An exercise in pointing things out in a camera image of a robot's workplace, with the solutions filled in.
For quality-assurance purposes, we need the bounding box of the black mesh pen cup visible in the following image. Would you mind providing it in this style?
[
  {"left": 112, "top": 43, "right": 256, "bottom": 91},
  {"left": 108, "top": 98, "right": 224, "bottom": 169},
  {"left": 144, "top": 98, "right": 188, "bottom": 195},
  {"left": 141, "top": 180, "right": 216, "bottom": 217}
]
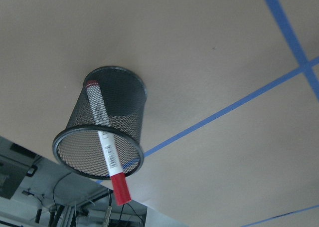
[{"left": 52, "top": 66, "right": 147, "bottom": 180}]

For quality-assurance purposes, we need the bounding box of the red and white marker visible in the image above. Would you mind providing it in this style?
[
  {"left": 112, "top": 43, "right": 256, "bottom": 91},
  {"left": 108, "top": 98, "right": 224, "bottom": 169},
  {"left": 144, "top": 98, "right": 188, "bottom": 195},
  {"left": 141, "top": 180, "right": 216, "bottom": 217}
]
[{"left": 85, "top": 80, "right": 132, "bottom": 205}]

